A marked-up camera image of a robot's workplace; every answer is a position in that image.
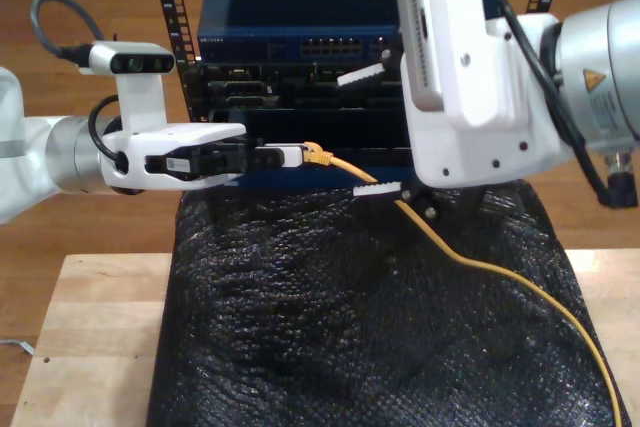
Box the flat grey strip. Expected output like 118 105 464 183
0 338 39 356

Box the yellow network cable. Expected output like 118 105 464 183
302 140 624 427

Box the black rack unit red light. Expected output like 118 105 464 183
202 107 416 183

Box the black rack server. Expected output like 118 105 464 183
183 61 416 112

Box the grey camera cable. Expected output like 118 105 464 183
29 0 109 66

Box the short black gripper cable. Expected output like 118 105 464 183
88 94 132 173
497 0 640 209

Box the black textured mat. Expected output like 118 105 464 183
147 179 634 427

